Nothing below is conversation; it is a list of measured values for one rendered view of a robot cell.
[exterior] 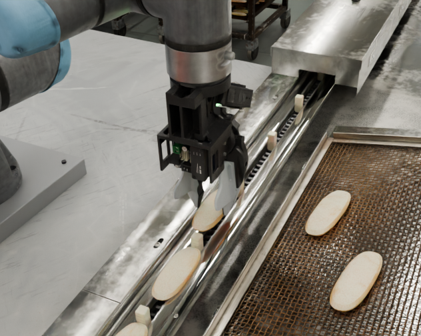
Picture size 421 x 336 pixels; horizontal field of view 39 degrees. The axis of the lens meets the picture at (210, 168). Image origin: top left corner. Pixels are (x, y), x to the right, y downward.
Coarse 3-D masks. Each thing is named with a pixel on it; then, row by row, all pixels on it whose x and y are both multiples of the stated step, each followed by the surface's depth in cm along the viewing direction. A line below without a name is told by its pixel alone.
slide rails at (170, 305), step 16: (304, 80) 119; (288, 96) 114; (288, 112) 109; (304, 112) 109; (272, 128) 104; (288, 128) 104; (256, 144) 100; (272, 160) 96; (256, 176) 93; (240, 208) 87; (224, 224) 84; (208, 256) 79; (160, 272) 76; (144, 288) 74; (144, 304) 72; (176, 304) 72; (128, 320) 70; (160, 320) 70
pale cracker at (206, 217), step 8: (216, 192) 85; (208, 200) 83; (200, 208) 82; (208, 208) 81; (200, 216) 80; (208, 216) 80; (216, 216) 80; (192, 224) 80; (200, 224) 79; (208, 224) 79
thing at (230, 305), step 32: (320, 160) 88; (416, 160) 84; (352, 224) 75; (384, 224) 73; (256, 256) 72; (288, 256) 72; (320, 288) 66; (384, 288) 64; (416, 288) 63; (224, 320) 64; (288, 320) 63; (384, 320) 60
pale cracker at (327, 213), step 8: (336, 192) 80; (344, 192) 80; (328, 200) 78; (336, 200) 78; (344, 200) 78; (320, 208) 77; (328, 208) 77; (336, 208) 76; (344, 208) 77; (312, 216) 76; (320, 216) 75; (328, 216) 75; (336, 216) 75; (312, 224) 75; (320, 224) 74; (328, 224) 74; (312, 232) 74; (320, 232) 74
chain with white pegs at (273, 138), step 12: (300, 96) 110; (300, 108) 110; (288, 120) 108; (264, 156) 100; (252, 168) 96; (240, 192) 90; (216, 228) 85; (192, 240) 79; (204, 240) 83; (144, 312) 68; (144, 324) 69
